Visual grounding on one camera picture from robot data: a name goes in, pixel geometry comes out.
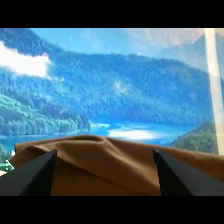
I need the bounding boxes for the brown garment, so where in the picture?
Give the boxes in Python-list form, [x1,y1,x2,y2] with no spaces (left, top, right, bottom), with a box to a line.
[9,134,224,197]

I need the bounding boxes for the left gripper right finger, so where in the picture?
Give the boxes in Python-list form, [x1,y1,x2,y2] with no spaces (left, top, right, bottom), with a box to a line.
[152,148,224,197]

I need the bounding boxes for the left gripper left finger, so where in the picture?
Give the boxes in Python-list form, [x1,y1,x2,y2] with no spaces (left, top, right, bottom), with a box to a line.
[0,148,58,197]

